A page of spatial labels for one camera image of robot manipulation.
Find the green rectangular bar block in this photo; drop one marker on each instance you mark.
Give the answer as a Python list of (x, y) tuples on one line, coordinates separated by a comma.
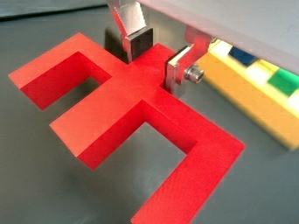
[(284, 81)]

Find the red trident-shaped block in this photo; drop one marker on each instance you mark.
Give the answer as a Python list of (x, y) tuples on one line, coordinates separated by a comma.
[(128, 99)]

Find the yellow board base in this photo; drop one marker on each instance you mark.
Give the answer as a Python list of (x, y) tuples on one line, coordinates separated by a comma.
[(243, 84)]

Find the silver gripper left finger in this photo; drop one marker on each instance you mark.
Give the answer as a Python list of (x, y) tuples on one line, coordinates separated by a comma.
[(136, 34)]

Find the blue rectangular bar block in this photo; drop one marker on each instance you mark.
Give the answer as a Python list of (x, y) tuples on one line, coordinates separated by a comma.
[(243, 57)]

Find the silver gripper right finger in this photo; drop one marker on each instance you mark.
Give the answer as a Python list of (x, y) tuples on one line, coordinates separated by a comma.
[(182, 65)]

